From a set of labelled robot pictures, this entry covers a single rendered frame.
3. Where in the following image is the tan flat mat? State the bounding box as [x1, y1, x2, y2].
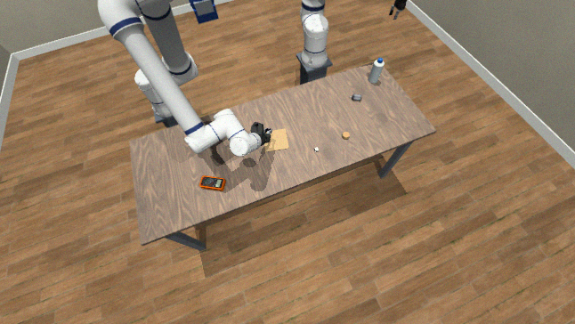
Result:
[264, 128, 289, 152]

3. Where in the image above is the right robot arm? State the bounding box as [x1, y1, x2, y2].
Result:
[98, 0, 258, 157]

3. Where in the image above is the orange digital multimeter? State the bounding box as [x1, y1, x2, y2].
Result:
[199, 175, 226, 191]

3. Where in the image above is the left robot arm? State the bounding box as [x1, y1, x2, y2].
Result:
[300, 0, 328, 68]

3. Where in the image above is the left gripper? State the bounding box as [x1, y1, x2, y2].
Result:
[389, 0, 407, 20]

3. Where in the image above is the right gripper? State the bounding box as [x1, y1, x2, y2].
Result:
[250, 122, 272, 149]

